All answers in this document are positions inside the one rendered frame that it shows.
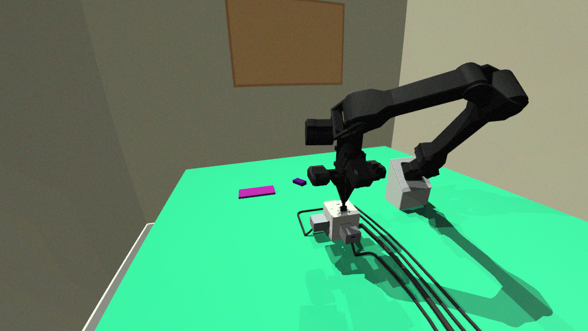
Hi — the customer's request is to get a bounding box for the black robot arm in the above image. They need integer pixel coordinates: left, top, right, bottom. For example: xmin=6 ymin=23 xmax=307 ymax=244
xmin=305 ymin=62 xmax=529 ymax=189

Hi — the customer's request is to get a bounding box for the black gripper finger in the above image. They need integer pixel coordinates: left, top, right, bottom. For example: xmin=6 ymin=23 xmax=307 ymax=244
xmin=345 ymin=176 xmax=354 ymax=202
xmin=330 ymin=178 xmax=347 ymax=202

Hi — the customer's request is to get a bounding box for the magenta flat bar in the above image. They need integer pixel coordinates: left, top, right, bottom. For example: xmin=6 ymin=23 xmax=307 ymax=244
xmin=238 ymin=185 xmax=276 ymax=199

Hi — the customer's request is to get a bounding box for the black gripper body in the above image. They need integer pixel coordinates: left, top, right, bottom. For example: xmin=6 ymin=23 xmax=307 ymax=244
xmin=307 ymin=145 xmax=364 ymax=186

